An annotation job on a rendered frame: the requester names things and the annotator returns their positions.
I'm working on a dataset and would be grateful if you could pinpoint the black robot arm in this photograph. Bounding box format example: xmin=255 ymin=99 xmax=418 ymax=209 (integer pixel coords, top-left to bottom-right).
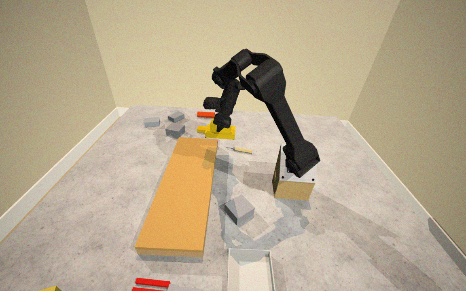
xmin=212 ymin=49 xmax=320 ymax=178

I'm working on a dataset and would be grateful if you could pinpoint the white open rectangular tray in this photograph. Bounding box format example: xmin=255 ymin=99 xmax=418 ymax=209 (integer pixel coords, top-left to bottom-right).
xmin=227 ymin=248 xmax=275 ymax=291

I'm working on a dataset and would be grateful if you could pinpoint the orange rectangular panel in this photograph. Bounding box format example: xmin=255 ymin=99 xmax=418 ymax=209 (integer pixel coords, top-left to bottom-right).
xmin=135 ymin=137 xmax=218 ymax=258

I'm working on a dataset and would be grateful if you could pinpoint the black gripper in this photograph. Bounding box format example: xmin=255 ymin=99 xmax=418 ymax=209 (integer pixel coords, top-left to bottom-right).
xmin=213 ymin=93 xmax=237 ymax=132

